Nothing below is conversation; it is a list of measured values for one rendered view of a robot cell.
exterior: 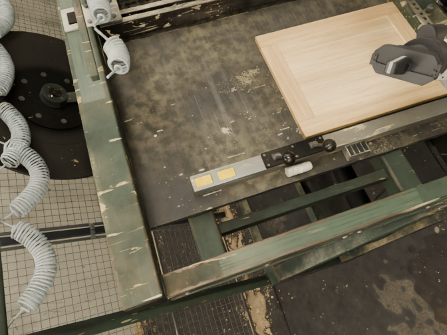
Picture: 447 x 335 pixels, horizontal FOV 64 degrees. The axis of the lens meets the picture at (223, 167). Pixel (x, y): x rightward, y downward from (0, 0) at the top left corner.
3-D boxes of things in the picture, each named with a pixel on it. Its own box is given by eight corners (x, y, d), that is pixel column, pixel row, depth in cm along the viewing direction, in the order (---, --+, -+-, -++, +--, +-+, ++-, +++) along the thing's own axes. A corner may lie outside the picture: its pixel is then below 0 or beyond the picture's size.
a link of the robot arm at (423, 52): (426, 101, 65) (446, 92, 73) (449, 46, 61) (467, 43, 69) (363, 82, 73) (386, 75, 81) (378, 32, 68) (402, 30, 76)
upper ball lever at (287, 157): (282, 160, 107) (299, 163, 94) (271, 164, 106) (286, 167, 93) (279, 148, 106) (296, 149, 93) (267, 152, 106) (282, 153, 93)
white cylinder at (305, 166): (287, 179, 108) (311, 171, 109) (289, 175, 105) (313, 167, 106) (283, 170, 109) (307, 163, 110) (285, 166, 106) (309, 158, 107)
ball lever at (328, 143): (318, 149, 109) (340, 150, 95) (307, 153, 108) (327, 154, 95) (315, 137, 108) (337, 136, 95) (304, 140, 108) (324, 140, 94)
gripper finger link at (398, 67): (392, 58, 62) (406, 56, 66) (386, 76, 63) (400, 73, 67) (402, 60, 61) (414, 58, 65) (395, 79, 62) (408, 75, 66)
